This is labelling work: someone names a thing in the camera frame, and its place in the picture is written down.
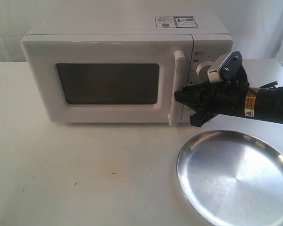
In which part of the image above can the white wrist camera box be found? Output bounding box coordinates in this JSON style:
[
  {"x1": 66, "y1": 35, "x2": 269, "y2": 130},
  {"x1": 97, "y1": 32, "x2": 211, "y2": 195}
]
[{"x1": 207, "y1": 51, "x2": 242, "y2": 83}]

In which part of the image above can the white plastic control knob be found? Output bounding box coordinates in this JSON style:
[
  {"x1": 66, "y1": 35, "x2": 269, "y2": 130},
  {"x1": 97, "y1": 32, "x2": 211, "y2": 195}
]
[{"x1": 196, "y1": 60, "x2": 214, "y2": 77}]

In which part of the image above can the round stainless steel plate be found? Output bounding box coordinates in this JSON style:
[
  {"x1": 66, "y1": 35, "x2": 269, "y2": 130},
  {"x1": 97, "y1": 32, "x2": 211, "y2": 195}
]
[{"x1": 176, "y1": 130, "x2": 283, "y2": 226}]

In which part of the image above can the white microwave door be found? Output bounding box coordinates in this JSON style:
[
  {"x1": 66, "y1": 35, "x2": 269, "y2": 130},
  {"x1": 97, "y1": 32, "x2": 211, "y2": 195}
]
[{"x1": 22, "y1": 35, "x2": 193, "y2": 126}]

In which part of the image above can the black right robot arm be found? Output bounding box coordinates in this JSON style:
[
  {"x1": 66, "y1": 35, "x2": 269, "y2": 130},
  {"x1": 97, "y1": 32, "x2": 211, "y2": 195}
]
[{"x1": 174, "y1": 67, "x2": 283, "y2": 127}]

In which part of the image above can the white backdrop curtain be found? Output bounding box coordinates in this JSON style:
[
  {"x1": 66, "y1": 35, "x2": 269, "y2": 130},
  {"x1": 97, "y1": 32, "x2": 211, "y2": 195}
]
[{"x1": 0, "y1": 0, "x2": 283, "y2": 62}]

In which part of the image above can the white and blue label sticker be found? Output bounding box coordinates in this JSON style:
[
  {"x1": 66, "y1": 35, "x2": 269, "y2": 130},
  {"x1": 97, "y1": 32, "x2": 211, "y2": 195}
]
[{"x1": 155, "y1": 16, "x2": 198, "y2": 28}]

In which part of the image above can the white microwave oven body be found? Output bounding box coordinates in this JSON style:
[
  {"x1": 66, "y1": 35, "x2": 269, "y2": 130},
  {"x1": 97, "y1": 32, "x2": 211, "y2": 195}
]
[{"x1": 26, "y1": 9, "x2": 234, "y2": 124}]

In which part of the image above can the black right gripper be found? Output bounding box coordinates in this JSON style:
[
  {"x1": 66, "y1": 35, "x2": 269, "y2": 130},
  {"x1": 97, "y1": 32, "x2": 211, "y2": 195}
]
[{"x1": 174, "y1": 67, "x2": 250, "y2": 128}]

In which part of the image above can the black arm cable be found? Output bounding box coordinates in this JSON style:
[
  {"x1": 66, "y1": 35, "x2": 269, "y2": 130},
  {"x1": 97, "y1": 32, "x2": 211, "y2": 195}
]
[{"x1": 261, "y1": 81, "x2": 279, "y2": 89}]

